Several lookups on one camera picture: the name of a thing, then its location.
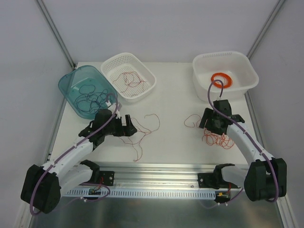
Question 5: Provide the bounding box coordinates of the orange red cable bundle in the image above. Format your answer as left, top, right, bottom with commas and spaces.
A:
184, 114, 236, 150

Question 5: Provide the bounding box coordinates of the dark purple thin cable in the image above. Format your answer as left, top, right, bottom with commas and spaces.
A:
76, 84, 112, 112

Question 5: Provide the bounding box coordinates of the thin red striped cable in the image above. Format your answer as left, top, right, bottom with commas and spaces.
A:
111, 71, 148, 98

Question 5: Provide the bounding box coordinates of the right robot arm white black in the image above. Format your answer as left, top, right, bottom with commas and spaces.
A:
199, 100, 287, 202

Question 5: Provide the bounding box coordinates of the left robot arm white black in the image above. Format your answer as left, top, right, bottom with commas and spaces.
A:
20, 109, 137, 214

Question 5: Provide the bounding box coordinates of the teal transparent plastic bin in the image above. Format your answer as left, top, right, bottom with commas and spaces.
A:
58, 65, 118, 120

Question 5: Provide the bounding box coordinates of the white perforated plastic basket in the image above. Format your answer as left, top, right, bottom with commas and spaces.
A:
100, 52, 157, 103

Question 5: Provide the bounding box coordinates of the white deep plastic tub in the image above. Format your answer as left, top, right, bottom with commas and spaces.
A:
192, 51, 259, 102

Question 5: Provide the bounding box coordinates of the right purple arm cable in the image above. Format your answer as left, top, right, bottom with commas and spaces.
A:
207, 80, 279, 202

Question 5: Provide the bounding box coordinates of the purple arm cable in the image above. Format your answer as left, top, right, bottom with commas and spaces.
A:
207, 80, 279, 202
29, 93, 119, 216

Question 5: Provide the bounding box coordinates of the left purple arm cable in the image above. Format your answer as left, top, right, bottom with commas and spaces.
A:
29, 93, 119, 216

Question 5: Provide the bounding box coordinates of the orange coiled cable in tub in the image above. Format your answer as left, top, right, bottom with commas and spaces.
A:
210, 72, 233, 88

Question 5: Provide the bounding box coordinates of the dark cable in teal bin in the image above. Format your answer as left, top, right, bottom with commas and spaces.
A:
75, 93, 107, 115

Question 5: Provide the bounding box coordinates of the aluminium mounting rail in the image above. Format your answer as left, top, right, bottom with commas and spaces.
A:
57, 162, 247, 190

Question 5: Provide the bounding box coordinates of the red cable in basket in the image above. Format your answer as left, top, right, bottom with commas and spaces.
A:
122, 70, 146, 88

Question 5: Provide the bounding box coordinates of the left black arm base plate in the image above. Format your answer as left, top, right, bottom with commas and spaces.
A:
96, 171, 115, 186

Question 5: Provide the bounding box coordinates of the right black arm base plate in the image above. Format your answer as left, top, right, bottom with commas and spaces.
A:
197, 172, 239, 190

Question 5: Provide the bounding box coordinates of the white slotted cable duct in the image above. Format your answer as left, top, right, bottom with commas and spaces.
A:
64, 187, 216, 200

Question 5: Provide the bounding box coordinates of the right aluminium frame post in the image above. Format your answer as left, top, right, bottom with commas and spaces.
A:
247, 0, 287, 60

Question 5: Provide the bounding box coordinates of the aluminium frame post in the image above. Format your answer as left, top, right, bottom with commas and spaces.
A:
35, 0, 76, 69
247, 0, 287, 60

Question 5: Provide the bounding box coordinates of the left aluminium frame post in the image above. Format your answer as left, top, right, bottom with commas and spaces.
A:
35, 0, 76, 69

